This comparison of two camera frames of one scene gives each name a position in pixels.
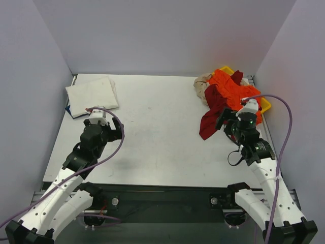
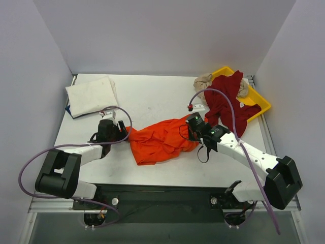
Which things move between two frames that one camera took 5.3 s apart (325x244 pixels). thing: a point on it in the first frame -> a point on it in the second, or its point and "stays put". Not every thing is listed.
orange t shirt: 233,92 -> 152,144
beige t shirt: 202,81 stays put
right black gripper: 229,118 -> 191,132
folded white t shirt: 101,92 stays put
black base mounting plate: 168,203 stays put
